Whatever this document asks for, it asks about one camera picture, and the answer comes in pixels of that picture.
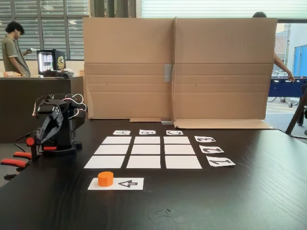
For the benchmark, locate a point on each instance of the round orange token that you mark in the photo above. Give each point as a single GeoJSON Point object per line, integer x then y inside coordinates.
{"type": "Point", "coordinates": [105, 179]}

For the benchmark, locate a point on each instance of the white paper grid square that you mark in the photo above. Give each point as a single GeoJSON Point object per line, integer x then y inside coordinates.
{"type": "Point", "coordinates": [147, 140]}
{"type": "Point", "coordinates": [179, 149]}
{"type": "Point", "coordinates": [182, 162]}
{"type": "Point", "coordinates": [112, 149]}
{"type": "Point", "coordinates": [117, 140]}
{"type": "Point", "coordinates": [145, 149]}
{"type": "Point", "coordinates": [144, 162]}
{"type": "Point", "coordinates": [177, 140]}
{"type": "Point", "coordinates": [105, 162]}

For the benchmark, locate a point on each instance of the red black table clamp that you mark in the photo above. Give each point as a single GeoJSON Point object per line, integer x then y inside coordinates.
{"type": "Point", "coordinates": [30, 141]}

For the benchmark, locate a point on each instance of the dark wooden counter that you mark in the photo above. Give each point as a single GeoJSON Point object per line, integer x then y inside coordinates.
{"type": "Point", "coordinates": [19, 107]}

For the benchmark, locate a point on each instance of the small black object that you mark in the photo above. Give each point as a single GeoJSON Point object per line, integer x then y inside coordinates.
{"type": "Point", "coordinates": [62, 75]}

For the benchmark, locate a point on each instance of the white plastic bag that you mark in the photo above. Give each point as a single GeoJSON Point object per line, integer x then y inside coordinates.
{"type": "Point", "coordinates": [72, 72]}

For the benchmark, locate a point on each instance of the black mini fridge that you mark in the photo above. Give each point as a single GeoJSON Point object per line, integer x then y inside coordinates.
{"type": "Point", "coordinates": [60, 62]}

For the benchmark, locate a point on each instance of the orange white box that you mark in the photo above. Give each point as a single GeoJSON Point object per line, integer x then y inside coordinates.
{"type": "Point", "coordinates": [9, 74]}

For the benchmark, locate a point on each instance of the paper label letter A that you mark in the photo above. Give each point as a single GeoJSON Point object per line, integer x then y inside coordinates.
{"type": "Point", "coordinates": [115, 133]}

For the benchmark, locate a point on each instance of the person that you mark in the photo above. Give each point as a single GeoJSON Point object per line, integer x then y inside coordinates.
{"type": "Point", "coordinates": [285, 69]}
{"type": "Point", "coordinates": [12, 55]}

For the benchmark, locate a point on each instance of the grey window blinds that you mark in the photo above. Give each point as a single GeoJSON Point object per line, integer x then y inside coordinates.
{"type": "Point", "coordinates": [52, 36]}

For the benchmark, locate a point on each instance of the paper label letter B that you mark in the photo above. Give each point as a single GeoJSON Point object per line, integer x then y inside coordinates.
{"type": "Point", "coordinates": [141, 132]}

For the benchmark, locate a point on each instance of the white arrow paper sheet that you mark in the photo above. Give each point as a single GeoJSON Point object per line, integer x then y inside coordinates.
{"type": "Point", "coordinates": [129, 184]}

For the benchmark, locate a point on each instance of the paper label letter C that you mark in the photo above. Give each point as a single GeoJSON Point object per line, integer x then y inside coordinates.
{"type": "Point", "coordinates": [169, 132]}

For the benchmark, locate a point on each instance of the paper label number 3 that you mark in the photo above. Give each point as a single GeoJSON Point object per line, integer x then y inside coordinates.
{"type": "Point", "coordinates": [197, 139]}

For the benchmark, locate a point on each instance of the clear tape scraps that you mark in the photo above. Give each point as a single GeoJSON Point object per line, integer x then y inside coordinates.
{"type": "Point", "coordinates": [165, 215]}

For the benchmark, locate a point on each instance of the paper label number 2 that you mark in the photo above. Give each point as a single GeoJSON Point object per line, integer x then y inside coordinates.
{"type": "Point", "coordinates": [204, 149]}

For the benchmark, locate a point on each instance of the white roller blind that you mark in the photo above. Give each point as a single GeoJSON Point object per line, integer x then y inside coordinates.
{"type": "Point", "coordinates": [192, 7]}

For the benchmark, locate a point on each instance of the paper label number 1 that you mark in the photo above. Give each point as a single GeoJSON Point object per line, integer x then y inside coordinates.
{"type": "Point", "coordinates": [225, 164]}

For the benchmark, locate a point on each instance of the large brown cardboard screen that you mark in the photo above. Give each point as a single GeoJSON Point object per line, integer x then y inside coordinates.
{"type": "Point", "coordinates": [216, 48]}

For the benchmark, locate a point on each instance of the blue foosball table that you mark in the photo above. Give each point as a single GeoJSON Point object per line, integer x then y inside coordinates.
{"type": "Point", "coordinates": [283, 88]}

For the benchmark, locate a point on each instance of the dark wooden stand leg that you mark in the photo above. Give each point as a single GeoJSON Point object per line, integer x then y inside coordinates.
{"type": "Point", "coordinates": [295, 115]}

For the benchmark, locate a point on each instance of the blue panel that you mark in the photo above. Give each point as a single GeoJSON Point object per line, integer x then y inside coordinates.
{"type": "Point", "coordinates": [301, 60]}

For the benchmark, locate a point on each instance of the grey duct tape strip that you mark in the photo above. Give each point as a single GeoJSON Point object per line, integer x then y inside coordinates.
{"type": "Point", "coordinates": [167, 122]}
{"type": "Point", "coordinates": [168, 73]}

